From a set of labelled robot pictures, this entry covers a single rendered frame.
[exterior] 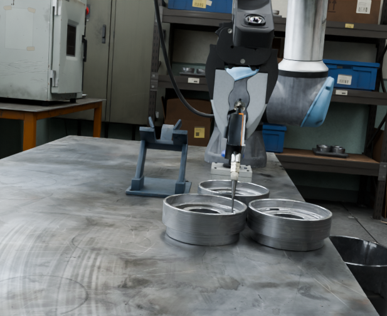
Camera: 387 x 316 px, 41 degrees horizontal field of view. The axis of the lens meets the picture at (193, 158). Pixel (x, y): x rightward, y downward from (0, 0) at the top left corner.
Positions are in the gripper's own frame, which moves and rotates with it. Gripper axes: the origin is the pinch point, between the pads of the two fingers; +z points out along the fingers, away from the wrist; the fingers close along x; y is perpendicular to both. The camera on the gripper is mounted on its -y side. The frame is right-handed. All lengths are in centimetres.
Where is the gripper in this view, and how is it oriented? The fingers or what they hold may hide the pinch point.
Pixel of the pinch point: (236, 130)
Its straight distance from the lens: 70.5
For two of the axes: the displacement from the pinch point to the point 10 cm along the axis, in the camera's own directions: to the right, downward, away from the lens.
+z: -0.8, 9.8, 1.5
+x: -10.0, -0.8, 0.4
